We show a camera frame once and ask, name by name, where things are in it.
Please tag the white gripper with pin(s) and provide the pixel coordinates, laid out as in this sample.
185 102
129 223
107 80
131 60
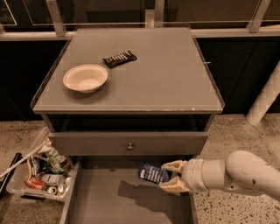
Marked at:
192 174

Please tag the blue rxbar blueberry wrapper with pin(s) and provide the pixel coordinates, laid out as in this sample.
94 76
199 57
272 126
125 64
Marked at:
154 174

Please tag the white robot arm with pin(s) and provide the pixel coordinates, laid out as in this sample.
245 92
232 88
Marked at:
241 172

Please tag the round metal drawer knob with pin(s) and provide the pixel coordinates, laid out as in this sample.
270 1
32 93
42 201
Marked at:
130 147

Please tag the grey drawer cabinet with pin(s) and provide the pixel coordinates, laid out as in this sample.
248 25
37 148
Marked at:
167 89

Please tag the open grey middle drawer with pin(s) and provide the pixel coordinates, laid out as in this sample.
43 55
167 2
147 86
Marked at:
107 190

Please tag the closed grey top drawer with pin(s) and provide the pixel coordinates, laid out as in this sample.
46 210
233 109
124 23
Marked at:
115 143

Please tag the green snack bag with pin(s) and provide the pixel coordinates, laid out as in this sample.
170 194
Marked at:
58 163

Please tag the silver can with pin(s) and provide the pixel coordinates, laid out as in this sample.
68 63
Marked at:
53 179

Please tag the black snack bar wrapper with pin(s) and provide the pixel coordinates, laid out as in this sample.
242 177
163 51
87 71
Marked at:
119 59

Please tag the clear plastic storage bin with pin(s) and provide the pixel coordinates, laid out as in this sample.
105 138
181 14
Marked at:
35 166

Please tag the white paper bowl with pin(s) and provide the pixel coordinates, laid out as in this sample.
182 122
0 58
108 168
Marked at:
85 78

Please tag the white stick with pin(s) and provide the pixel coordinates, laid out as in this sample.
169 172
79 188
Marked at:
22 160

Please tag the red soda can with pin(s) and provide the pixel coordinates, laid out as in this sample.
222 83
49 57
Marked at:
35 183

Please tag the black flat object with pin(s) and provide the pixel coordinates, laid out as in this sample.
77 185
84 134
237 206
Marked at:
5 179

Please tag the metal window railing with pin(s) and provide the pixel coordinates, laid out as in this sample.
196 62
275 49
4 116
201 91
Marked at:
24 20

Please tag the white diagonal post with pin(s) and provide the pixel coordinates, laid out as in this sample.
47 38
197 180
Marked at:
265 99

